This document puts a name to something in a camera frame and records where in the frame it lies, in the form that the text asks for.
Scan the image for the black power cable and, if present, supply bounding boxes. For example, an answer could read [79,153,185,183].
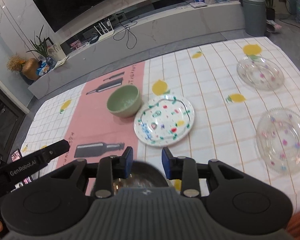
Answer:
[112,19,140,50]

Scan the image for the pink bottle print mat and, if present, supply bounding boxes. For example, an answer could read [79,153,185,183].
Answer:
[55,61,147,196]

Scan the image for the white wifi router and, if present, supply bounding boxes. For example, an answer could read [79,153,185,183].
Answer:
[94,19,114,41]

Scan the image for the white painted ceramic plate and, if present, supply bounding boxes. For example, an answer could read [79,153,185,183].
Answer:
[134,94,195,147]

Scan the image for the green ceramic bowl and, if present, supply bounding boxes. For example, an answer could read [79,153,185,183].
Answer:
[107,85,142,118]

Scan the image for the lemon checkered tablecloth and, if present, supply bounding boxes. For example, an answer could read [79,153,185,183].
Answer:
[20,37,300,211]

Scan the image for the grey trash bin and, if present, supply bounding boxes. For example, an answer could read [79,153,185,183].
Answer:
[242,0,267,37]

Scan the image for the clear glass plate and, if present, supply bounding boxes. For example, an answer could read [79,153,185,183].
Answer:
[256,108,300,175]
[237,55,285,91]

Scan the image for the golden vase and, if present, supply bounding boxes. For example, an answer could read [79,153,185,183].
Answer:
[22,58,39,81]

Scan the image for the blue steel bowl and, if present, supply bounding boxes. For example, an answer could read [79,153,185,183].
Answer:
[113,161,171,194]

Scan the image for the grey tv cabinet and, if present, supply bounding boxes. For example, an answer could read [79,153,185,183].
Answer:
[29,1,244,99]

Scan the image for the small potted plant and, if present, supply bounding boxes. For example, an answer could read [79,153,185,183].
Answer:
[27,25,49,58]

